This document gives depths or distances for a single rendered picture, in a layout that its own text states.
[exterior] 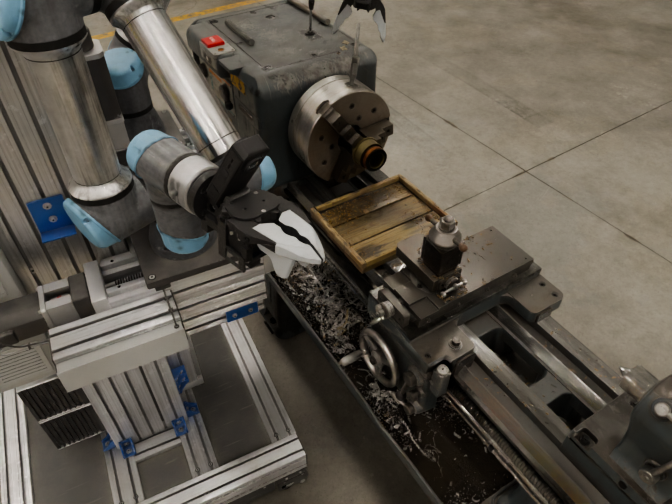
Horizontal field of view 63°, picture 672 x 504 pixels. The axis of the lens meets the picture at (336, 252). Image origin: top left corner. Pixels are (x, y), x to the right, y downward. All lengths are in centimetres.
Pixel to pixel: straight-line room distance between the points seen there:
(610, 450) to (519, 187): 239
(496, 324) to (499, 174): 211
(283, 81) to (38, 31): 95
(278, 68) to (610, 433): 133
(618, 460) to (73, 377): 113
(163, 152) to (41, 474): 158
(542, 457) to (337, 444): 107
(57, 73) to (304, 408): 170
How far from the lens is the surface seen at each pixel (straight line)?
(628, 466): 133
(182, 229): 88
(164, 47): 96
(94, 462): 217
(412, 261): 144
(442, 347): 141
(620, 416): 140
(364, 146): 167
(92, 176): 109
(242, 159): 66
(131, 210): 113
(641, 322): 297
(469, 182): 349
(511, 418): 139
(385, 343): 150
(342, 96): 168
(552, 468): 137
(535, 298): 159
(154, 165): 81
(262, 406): 212
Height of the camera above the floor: 203
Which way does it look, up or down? 44 degrees down
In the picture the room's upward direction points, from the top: straight up
